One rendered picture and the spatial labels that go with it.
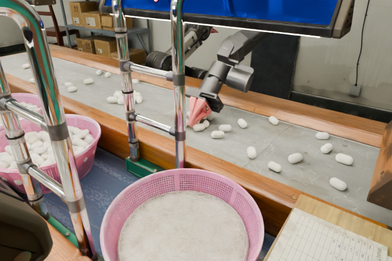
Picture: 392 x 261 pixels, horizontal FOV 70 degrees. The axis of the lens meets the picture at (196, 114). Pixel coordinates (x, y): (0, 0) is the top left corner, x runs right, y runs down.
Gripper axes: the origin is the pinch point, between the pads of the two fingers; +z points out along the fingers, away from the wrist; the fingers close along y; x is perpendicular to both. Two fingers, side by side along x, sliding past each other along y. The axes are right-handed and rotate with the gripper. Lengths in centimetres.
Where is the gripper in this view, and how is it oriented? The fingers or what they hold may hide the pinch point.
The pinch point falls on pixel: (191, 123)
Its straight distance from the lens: 77.4
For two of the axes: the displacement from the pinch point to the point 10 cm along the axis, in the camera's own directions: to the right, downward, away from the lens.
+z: -4.5, 8.5, -2.7
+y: 8.1, 2.7, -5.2
